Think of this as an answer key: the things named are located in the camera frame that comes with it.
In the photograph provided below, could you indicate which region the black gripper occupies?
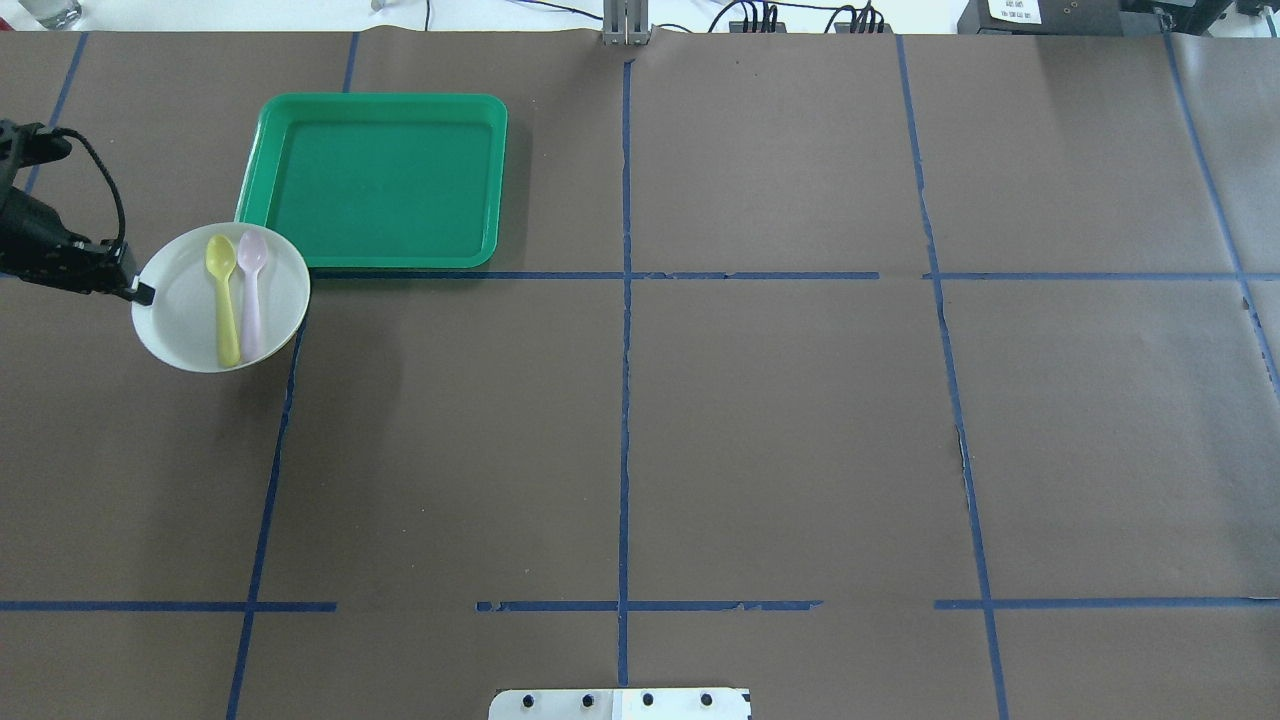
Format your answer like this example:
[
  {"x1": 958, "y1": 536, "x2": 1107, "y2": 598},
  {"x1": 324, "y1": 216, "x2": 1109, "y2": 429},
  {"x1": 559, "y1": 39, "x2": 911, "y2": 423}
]
[{"x1": 1, "y1": 187, "x2": 156, "y2": 305}]

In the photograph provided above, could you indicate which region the white round plate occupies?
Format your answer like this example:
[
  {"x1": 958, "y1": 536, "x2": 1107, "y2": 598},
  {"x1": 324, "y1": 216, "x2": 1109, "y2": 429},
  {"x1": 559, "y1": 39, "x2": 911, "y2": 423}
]
[{"x1": 132, "y1": 222, "x2": 311, "y2": 373}]

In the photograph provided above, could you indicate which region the yellow plastic spoon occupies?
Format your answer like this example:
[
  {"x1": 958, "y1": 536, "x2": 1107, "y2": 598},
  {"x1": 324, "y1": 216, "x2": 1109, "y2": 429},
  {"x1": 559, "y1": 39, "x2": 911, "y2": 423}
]
[{"x1": 205, "y1": 234, "x2": 241, "y2": 368}]

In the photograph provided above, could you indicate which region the pink plastic spoon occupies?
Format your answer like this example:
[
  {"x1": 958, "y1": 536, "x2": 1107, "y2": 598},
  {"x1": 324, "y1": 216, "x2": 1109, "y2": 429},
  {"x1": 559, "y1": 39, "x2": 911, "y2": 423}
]
[{"x1": 237, "y1": 229, "x2": 268, "y2": 363}]

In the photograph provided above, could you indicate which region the green plastic tray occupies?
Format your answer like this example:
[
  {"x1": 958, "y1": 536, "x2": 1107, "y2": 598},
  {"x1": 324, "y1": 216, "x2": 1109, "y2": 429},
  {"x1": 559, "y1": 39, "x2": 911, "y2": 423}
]
[{"x1": 236, "y1": 92, "x2": 509, "y2": 272}]

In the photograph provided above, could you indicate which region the clear water bottle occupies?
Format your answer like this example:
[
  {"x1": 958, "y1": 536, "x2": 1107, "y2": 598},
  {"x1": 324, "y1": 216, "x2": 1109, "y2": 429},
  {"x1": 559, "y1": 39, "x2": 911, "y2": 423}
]
[{"x1": 18, "y1": 0, "x2": 84, "y2": 31}]

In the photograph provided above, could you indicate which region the black computer box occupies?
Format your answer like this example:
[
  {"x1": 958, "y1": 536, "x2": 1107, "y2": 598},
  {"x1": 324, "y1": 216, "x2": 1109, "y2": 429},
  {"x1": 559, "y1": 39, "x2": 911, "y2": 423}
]
[{"x1": 956, "y1": 1, "x2": 1123, "y2": 37}]

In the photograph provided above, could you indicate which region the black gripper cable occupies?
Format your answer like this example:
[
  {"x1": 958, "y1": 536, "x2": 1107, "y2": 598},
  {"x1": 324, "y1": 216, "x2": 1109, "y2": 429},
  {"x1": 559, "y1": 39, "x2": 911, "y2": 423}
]
[{"x1": 47, "y1": 128, "x2": 129, "y2": 251}]

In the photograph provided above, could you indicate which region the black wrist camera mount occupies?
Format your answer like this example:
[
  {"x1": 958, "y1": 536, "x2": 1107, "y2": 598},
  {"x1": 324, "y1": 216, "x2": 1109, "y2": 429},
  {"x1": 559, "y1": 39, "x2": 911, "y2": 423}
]
[{"x1": 1, "y1": 119, "x2": 72, "y2": 184}]

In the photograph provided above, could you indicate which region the aluminium frame post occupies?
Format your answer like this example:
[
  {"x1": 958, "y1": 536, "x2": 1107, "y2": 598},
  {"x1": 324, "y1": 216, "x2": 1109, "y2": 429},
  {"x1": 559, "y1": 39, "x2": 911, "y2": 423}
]
[{"x1": 602, "y1": 0, "x2": 653, "y2": 46}]

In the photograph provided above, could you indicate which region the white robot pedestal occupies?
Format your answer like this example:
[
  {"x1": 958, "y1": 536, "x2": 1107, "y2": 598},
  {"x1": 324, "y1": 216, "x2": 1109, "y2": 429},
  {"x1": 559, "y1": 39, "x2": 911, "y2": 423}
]
[{"x1": 488, "y1": 687, "x2": 753, "y2": 719}]

